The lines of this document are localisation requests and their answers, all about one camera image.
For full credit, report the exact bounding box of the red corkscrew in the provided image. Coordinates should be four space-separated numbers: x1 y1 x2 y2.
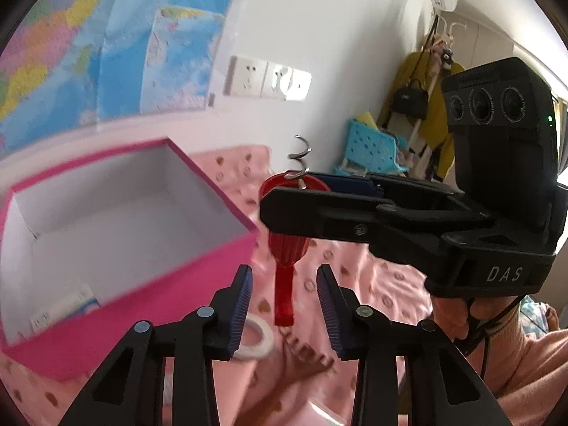
259 135 330 327

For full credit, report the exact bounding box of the small white medicine box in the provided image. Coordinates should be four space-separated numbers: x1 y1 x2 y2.
30 285 100 334

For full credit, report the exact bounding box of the white tape roll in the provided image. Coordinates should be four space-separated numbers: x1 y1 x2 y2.
234 313 275 361

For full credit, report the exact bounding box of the pink aloe cream tube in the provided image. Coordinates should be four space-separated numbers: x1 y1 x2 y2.
310 400 346 426

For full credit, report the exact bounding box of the person's right hand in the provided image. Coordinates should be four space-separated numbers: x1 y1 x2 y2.
431 296 522 355

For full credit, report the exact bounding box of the blue perforated plastic basket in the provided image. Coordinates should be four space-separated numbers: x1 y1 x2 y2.
333 118 408 176

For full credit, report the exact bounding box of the yellow coat on rack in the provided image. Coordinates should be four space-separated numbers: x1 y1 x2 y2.
376 50 467 183

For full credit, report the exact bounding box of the black hanging bag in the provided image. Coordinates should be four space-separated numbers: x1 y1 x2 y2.
390 15 440 119

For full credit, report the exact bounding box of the pink cardboard box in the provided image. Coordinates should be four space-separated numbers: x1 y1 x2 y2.
1 138 258 380

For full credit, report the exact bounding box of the pink patterned tablecloth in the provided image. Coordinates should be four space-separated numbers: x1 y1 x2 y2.
0 143 445 426

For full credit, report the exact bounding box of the white wall socket panel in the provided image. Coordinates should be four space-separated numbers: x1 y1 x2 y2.
223 56 312 102

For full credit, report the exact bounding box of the colourful wall map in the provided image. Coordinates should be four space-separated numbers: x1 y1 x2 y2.
1 0 232 155

